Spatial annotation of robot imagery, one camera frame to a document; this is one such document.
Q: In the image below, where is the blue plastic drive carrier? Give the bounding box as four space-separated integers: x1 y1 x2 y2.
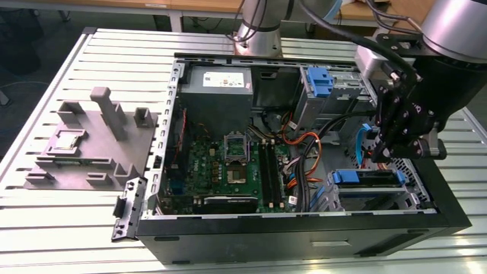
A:
308 67 335 98

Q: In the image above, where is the blue data wire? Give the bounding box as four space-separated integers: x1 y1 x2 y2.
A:
357 124 377 167

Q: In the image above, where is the CPU socket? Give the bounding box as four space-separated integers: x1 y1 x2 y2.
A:
226 166 252 186

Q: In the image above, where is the silver disk bay cage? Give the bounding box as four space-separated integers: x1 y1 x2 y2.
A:
311 168 419 212

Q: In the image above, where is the yellow black wire bundle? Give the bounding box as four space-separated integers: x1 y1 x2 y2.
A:
247 124 283 141

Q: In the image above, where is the grey parts rack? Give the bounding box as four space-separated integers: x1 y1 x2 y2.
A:
23 86 163 191

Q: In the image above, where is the green motherboard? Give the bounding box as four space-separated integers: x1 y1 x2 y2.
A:
158 132 302 215

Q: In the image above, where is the orange power wire black plug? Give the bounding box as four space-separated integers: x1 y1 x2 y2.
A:
362 150 393 171

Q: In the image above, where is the grey power supply unit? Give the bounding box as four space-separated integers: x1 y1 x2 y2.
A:
178 66 255 140

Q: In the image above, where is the black graphics card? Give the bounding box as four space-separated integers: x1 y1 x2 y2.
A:
192 195 259 215

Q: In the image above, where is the black case fan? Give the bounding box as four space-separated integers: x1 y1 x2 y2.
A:
166 107 191 175

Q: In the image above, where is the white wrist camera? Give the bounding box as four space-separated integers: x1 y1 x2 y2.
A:
355 45 418 83

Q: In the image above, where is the hard disk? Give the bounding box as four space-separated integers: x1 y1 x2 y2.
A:
310 169 409 212

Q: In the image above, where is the grey optical drive bay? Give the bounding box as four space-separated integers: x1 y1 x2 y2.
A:
299 67 382 132

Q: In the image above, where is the red black twisted wire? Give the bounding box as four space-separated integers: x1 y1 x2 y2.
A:
171 110 188 169

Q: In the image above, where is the green RAM stick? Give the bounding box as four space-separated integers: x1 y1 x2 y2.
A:
52 159 95 167

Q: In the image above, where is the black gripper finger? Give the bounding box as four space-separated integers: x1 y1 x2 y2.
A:
387 138 447 161
371 82 415 163

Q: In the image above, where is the silver CPU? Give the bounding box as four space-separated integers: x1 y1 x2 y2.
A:
52 134 82 151

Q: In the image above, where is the black RAM slot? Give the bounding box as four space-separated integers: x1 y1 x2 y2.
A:
268 139 286 208
258 139 275 208

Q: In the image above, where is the orange red wire bundle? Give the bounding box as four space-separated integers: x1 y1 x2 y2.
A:
282 112 325 191

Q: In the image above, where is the wooden cabinet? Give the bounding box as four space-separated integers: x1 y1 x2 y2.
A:
383 0 437 35

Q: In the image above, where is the black PC case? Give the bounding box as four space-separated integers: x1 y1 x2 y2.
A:
135 52 473 265

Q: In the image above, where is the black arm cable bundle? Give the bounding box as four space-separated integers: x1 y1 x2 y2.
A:
299 0 423 83

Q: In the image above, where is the grey expansion slot retainer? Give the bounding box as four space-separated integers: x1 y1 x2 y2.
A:
111 176 150 243

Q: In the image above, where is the metal socket cover frame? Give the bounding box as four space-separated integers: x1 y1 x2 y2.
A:
223 132 251 166

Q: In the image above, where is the black office chair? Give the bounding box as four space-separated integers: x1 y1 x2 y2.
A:
0 8 43 76

